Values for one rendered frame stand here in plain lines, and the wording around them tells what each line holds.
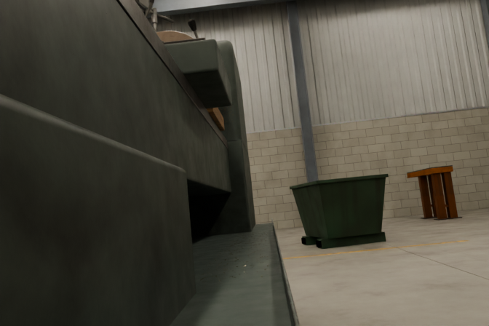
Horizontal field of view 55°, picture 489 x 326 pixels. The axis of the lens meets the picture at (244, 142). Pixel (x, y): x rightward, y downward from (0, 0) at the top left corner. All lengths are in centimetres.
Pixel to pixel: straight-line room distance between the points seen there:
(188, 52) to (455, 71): 1215
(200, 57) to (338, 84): 1122
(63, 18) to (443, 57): 1262
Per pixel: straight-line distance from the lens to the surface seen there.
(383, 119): 1200
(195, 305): 47
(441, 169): 968
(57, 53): 33
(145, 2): 186
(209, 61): 83
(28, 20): 30
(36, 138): 21
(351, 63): 1225
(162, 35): 163
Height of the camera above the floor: 63
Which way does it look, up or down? 8 degrees up
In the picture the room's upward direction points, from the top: 6 degrees counter-clockwise
